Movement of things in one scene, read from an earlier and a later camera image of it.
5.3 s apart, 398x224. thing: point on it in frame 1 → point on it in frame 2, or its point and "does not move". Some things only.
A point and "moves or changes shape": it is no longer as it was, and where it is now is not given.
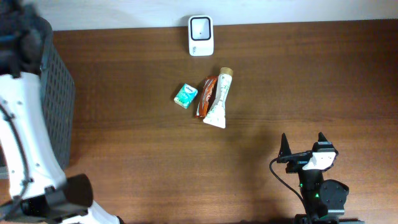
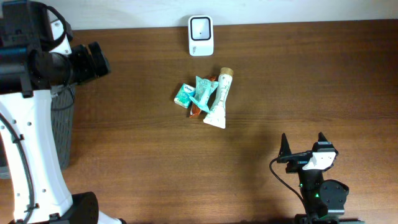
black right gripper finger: x=321 y=137 does not move
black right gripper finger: x=285 y=148 does not move
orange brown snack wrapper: x=207 y=96 moves or changes shape
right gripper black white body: x=298 y=161 does not move
